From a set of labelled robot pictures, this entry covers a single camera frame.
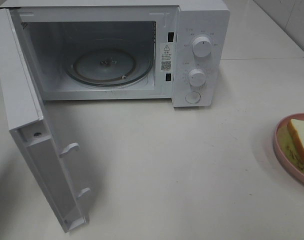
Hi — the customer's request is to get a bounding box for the white microwave oven body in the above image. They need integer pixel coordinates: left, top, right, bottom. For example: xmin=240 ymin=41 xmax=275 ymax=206
xmin=0 ymin=0 xmax=230 ymax=108

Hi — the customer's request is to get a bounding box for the round white door button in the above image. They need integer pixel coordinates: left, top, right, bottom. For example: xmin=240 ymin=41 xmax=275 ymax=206
xmin=185 ymin=91 xmax=201 ymax=104

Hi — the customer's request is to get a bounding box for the glass microwave turntable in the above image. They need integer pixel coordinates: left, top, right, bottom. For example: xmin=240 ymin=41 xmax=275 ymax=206
xmin=63 ymin=38 xmax=155 ymax=88

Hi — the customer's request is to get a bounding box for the white timer knob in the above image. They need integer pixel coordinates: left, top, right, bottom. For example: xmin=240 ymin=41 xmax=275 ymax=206
xmin=188 ymin=68 xmax=206 ymax=87

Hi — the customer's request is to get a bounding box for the pink round plate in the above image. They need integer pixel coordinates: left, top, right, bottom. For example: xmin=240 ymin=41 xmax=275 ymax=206
xmin=273 ymin=112 xmax=304 ymax=185

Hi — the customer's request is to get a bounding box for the white warning label sticker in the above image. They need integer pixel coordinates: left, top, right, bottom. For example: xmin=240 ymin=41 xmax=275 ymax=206
xmin=159 ymin=42 xmax=175 ymax=73

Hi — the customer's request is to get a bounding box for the white microwave door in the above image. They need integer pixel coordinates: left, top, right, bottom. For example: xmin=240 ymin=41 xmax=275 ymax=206
xmin=0 ymin=8 xmax=87 ymax=232

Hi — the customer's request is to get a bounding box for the upper white power knob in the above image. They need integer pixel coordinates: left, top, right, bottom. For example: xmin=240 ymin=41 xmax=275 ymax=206
xmin=192 ymin=35 xmax=212 ymax=58

